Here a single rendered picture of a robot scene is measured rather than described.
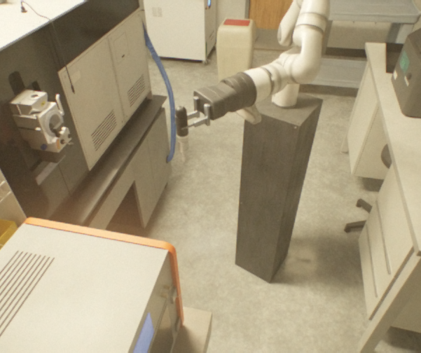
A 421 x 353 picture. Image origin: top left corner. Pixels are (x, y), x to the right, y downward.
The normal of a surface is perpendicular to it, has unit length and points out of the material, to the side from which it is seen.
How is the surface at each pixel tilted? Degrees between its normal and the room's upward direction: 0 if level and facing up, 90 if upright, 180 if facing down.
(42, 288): 0
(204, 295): 0
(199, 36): 90
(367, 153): 90
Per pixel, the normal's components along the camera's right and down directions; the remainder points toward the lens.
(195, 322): -0.01, -0.75
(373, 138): -0.22, 0.65
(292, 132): -0.56, 0.55
